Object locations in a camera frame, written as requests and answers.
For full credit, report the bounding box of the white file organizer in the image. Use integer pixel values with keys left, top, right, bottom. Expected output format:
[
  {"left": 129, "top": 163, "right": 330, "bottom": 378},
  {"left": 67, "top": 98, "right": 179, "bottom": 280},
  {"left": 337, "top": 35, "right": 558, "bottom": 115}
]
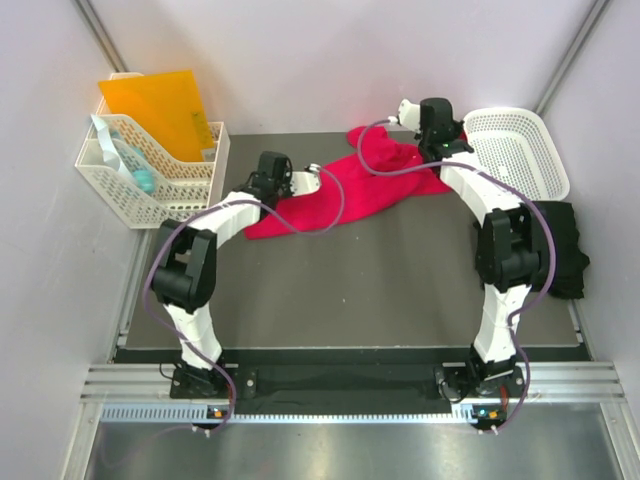
[{"left": 75, "top": 73, "right": 230, "bottom": 229}]

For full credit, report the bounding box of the aluminium frame rail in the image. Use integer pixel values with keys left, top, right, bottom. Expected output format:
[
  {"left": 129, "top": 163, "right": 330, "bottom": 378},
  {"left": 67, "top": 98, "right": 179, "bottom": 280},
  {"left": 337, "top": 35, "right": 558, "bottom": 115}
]
[{"left": 81, "top": 362, "right": 625, "bottom": 410}]

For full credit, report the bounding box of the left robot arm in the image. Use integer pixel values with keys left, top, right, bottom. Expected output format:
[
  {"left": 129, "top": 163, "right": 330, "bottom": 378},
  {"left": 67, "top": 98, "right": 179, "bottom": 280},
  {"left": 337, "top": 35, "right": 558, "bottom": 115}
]
[{"left": 150, "top": 151, "right": 294, "bottom": 399}]

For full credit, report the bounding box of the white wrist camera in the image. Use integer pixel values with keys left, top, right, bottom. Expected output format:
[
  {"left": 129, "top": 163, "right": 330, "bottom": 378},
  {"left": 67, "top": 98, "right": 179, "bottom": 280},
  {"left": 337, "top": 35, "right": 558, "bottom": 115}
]
[
  {"left": 289, "top": 164, "right": 322, "bottom": 197},
  {"left": 388, "top": 99, "right": 421, "bottom": 133}
]

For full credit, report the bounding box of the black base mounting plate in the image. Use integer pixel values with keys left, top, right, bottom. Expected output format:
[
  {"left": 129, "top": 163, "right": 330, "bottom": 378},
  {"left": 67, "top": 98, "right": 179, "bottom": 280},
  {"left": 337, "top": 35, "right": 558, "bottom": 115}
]
[{"left": 169, "top": 364, "right": 526, "bottom": 401}]

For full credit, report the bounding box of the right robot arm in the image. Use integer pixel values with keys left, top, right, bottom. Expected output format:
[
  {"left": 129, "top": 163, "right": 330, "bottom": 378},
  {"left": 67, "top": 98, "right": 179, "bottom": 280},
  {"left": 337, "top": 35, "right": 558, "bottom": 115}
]
[{"left": 402, "top": 98, "right": 569, "bottom": 396}]

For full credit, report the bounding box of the teal object in organizer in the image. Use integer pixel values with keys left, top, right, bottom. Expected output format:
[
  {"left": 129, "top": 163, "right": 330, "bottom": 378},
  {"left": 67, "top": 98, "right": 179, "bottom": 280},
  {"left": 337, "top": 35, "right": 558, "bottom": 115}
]
[{"left": 110, "top": 129, "right": 155, "bottom": 194}]

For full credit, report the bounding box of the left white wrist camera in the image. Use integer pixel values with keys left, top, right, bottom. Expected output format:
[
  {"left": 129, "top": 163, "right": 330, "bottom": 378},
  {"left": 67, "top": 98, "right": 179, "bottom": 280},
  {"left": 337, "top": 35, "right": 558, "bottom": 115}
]
[{"left": 289, "top": 164, "right": 322, "bottom": 197}]

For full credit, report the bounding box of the white plastic basket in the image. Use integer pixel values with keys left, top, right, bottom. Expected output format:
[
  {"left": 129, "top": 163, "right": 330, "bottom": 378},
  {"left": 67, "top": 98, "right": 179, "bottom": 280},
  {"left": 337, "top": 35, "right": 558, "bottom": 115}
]
[{"left": 464, "top": 107, "right": 570, "bottom": 201}]

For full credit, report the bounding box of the red t shirt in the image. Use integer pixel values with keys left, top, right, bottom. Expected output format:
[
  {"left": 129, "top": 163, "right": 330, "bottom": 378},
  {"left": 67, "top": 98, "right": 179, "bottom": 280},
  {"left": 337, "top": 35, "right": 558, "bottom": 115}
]
[{"left": 276, "top": 126, "right": 451, "bottom": 232}]

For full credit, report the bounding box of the grey slotted cable duct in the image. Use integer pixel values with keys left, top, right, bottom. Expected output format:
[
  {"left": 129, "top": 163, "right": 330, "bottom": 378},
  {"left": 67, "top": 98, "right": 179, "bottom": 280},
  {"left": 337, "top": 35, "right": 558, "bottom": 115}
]
[{"left": 99, "top": 401, "right": 479, "bottom": 425}]

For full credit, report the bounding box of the orange plastic folder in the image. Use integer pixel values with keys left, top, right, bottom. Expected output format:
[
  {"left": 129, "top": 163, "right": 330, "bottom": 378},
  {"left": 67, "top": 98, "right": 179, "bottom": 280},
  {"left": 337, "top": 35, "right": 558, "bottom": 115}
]
[{"left": 98, "top": 70, "right": 215, "bottom": 163}]

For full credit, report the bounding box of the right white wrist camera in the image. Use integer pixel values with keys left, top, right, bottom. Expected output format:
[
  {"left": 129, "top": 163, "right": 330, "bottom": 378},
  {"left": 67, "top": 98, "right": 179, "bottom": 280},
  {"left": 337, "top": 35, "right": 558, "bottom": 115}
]
[{"left": 388, "top": 99, "right": 421, "bottom": 133}]

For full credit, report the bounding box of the black folded t shirt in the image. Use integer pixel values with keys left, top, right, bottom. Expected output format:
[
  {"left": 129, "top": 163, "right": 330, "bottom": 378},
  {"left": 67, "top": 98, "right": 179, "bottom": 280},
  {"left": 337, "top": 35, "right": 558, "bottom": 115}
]
[{"left": 535, "top": 201, "right": 590, "bottom": 300}]

